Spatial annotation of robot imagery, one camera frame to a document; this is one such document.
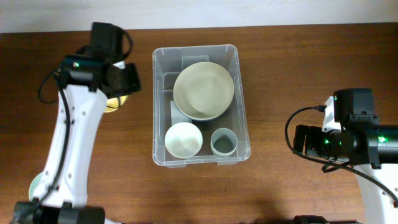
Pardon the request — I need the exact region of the yellow small bowl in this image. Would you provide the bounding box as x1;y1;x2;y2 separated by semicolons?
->
104;95;128;113

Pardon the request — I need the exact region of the white large bowl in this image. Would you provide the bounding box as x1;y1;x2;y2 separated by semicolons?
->
173;62;234;118

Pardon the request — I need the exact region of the grey plastic cup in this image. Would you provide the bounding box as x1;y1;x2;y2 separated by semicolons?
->
210;128;238;157

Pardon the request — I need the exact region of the white small bowl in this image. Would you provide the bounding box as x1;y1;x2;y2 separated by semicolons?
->
165;122;203;159

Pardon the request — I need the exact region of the clear plastic storage bin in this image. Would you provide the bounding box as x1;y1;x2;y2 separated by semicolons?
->
152;44;251;168

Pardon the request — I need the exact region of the dark blue bowl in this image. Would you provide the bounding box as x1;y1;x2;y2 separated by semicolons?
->
176;105;229;122

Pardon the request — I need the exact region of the mint small bowl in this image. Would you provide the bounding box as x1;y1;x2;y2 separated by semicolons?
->
29;172;45;201

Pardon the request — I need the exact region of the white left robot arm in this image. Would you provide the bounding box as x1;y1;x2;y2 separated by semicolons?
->
11;22;141;223

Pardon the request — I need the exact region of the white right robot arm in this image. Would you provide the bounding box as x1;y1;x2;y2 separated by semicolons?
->
286;88;397;223

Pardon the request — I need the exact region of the white label in bin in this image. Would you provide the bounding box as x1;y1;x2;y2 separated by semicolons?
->
170;101;192;126

